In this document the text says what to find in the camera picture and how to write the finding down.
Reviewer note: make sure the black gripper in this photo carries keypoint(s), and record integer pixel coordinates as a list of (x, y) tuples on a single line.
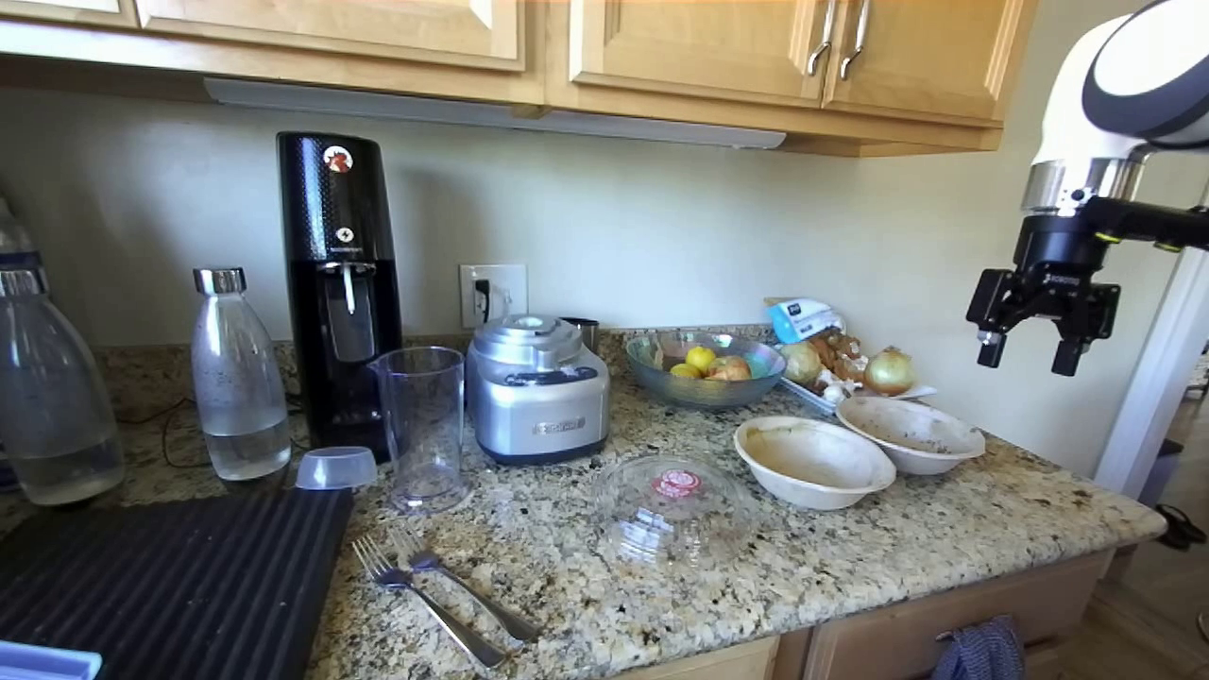
[(1063, 250)]

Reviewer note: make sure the beige ceramic bowl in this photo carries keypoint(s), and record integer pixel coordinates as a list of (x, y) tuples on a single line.
[(815, 464)]

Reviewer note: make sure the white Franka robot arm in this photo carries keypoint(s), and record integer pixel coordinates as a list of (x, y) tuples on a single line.
[(1083, 90)]

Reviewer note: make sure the large yellow onion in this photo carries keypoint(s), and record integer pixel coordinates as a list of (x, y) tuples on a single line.
[(890, 372)]

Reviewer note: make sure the beige paper bowl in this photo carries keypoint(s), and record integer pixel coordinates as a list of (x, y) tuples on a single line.
[(914, 436)]

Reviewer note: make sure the brown onion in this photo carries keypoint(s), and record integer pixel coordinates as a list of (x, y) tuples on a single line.
[(840, 352)]

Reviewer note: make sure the white mushroom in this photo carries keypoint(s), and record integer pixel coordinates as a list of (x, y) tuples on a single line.
[(832, 390)]

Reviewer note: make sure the blue and white bag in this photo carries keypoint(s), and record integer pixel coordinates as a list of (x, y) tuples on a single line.
[(801, 319)]

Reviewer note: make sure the white rectangular plate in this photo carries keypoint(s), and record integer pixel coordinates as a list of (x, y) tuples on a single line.
[(815, 397)]

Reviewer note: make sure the small yellow onion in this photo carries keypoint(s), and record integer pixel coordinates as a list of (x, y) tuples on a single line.
[(801, 366)]

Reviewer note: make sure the wooden upper cabinet door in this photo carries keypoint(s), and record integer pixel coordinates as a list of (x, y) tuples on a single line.
[(691, 45), (937, 58), (325, 26)]

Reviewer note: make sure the grey blue hanging towel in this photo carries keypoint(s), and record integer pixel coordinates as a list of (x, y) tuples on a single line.
[(981, 650)]

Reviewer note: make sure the yellow lemon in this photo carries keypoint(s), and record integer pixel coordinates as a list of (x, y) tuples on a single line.
[(700, 356), (684, 372)]

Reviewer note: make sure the clear glass fruit bowl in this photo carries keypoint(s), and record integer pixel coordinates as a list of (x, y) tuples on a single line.
[(705, 388)]

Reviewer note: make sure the wooden drawer front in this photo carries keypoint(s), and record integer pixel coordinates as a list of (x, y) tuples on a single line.
[(883, 629)]

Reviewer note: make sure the clear plastic lidded container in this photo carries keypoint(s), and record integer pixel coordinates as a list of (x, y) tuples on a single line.
[(674, 504)]

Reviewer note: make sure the clear drinking glass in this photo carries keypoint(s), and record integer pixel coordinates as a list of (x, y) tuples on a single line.
[(421, 420)]

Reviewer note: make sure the silver fork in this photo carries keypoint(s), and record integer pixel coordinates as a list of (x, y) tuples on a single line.
[(416, 599)]

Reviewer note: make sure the black soda maker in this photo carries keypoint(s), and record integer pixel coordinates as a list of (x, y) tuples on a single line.
[(339, 290)]

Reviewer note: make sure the pale blue plastic lid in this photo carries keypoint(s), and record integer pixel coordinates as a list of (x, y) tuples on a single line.
[(332, 470)]

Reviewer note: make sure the small clear bottle silver cap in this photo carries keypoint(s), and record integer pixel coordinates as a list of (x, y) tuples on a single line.
[(238, 390)]

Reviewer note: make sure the black ribbed drying mat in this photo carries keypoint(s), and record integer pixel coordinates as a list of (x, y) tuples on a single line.
[(165, 586)]

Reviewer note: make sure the large clear bottle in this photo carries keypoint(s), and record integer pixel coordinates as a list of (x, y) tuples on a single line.
[(55, 401)]

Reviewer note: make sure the white stand post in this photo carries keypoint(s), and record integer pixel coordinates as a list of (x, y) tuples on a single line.
[(1159, 379)]

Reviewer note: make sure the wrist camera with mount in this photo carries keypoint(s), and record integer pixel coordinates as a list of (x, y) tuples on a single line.
[(1155, 221)]

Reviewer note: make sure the white wall outlet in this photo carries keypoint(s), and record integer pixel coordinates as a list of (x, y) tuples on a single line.
[(504, 293)]

